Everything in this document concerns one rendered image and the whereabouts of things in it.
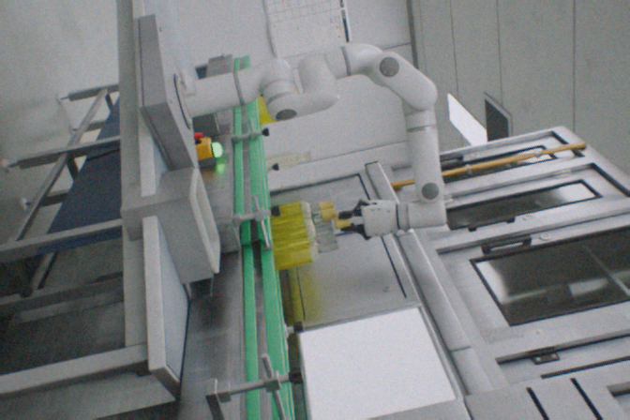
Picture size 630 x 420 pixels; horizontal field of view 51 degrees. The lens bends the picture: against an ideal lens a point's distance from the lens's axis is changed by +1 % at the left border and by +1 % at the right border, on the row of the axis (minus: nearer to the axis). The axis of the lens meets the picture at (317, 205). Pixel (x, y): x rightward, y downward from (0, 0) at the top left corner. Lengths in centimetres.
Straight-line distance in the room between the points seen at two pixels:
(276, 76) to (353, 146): 643
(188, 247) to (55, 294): 62
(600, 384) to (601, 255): 100
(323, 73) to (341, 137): 635
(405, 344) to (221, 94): 81
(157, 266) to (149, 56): 54
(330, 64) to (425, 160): 37
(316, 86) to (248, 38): 594
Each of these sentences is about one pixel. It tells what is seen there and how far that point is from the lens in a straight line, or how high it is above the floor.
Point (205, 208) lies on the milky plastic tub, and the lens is 167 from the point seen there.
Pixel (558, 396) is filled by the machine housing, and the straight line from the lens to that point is 101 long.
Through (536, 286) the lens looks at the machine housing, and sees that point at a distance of 187.
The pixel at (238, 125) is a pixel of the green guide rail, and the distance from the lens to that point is 245.
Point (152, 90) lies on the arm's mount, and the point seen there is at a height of 79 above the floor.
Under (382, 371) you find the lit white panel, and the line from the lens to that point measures 157.
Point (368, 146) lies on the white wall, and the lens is 823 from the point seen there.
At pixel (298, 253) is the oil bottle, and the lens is 178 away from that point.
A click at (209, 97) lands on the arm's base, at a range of 180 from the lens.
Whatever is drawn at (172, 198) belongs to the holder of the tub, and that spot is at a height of 79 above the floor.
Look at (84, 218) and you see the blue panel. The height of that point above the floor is 43.
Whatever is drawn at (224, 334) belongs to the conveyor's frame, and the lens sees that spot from 149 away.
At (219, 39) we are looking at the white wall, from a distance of 769.
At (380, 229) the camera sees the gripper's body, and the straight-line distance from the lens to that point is 189.
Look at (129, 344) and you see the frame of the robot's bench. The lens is 143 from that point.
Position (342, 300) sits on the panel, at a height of 112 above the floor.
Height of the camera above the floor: 108
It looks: 1 degrees up
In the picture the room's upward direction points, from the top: 78 degrees clockwise
